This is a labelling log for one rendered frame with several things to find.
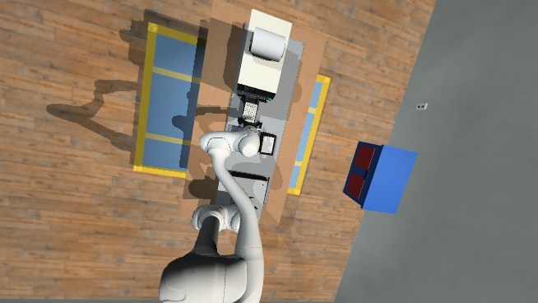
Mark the white cylinder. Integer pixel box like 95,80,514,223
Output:
250,27,286,62

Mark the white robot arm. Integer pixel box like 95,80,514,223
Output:
159,125,264,303

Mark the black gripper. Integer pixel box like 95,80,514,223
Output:
238,114,262,132

